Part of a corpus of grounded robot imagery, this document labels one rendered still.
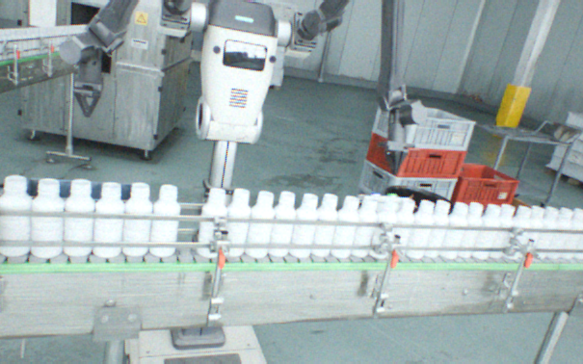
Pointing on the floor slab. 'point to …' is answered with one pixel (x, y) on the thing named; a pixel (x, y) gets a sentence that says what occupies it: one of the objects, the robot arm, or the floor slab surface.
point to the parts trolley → (526, 154)
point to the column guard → (512, 106)
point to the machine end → (117, 83)
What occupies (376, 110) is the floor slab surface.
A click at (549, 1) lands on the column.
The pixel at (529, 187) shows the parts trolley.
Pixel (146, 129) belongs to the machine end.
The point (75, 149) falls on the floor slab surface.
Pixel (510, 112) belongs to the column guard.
